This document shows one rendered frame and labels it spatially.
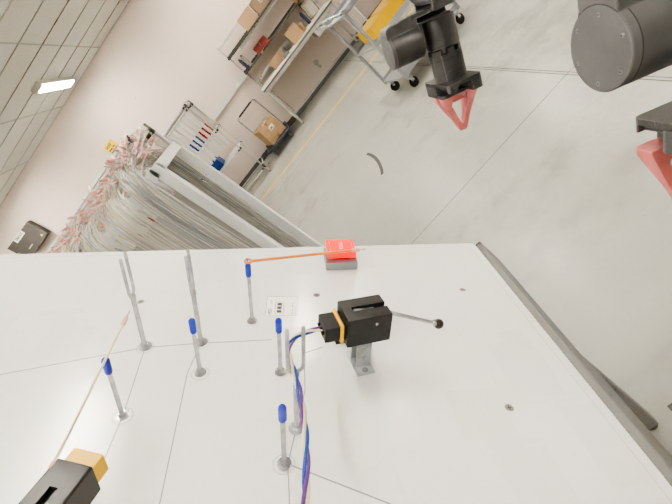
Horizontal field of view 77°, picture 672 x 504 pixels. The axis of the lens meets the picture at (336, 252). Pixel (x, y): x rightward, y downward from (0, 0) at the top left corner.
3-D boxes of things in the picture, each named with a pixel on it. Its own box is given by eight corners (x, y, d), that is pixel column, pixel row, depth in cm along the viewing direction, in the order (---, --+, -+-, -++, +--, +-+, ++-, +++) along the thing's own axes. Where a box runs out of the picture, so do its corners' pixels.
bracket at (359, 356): (375, 372, 54) (378, 343, 52) (357, 376, 54) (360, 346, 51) (362, 348, 58) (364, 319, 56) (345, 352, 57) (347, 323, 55)
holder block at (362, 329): (389, 339, 52) (393, 313, 50) (347, 348, 51) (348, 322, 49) (376, 318, 56) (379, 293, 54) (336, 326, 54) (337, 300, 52)
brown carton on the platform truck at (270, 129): (279, 129, 805) (264, 116, 791) (287, 127, 754) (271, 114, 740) (267, 145, 803) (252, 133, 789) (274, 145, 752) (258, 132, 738)
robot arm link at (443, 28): (457, 1, 70) (442, 5, 75) (418, 19, 70) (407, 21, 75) (466, 45, 73) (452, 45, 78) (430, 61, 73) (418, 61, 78)
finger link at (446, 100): (453, 138, 80) (440, 89, 75) (437, 132, 86) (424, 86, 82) (485, 123, 80) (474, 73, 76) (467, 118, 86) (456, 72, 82)
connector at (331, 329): (361, 336, 51) (362, 323, 50) (323, 343, 50) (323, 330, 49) (353, 320, 54) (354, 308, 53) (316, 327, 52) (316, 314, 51)
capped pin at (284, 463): (274, 461, 43) (270, 402, 39) (287, 454, 44) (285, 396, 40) (280, 473, 42) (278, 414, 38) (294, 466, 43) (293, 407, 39)
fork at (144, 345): (140, 342, 58) (117, 251, 51) (154, 341, 58) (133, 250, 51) (135, 352, 56) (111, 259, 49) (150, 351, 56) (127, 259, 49)
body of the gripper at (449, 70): (449, 97, 74) (438, 53, 70) (426, 92, 83) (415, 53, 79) (483, 81, 74) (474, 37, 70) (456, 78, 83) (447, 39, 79)
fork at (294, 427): (303, 419, 48) (302, 319, 41) (307, 432, 46) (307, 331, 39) (285, 423, 47) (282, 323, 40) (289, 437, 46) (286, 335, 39)
